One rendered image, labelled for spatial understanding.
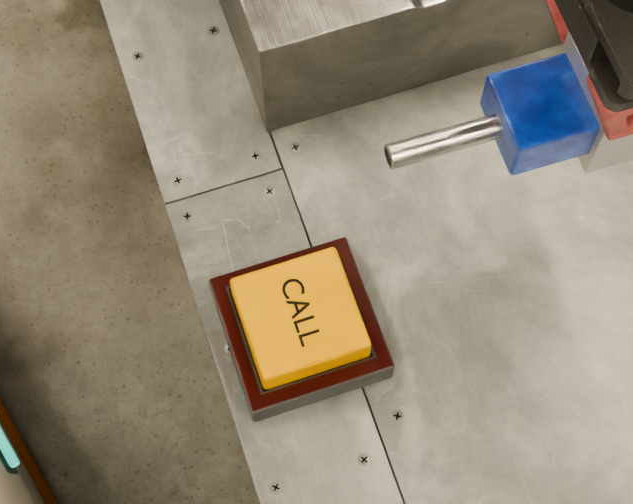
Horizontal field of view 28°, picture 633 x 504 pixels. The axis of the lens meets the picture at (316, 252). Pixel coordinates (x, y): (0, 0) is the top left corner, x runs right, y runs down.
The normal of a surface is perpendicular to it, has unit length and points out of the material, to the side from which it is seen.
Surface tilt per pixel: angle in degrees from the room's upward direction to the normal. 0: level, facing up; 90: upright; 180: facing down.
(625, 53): 1
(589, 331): 0
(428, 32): 90
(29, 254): 0
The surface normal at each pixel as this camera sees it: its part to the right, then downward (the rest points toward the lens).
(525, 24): 0.32, 0.88
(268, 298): -0.01, -0.38
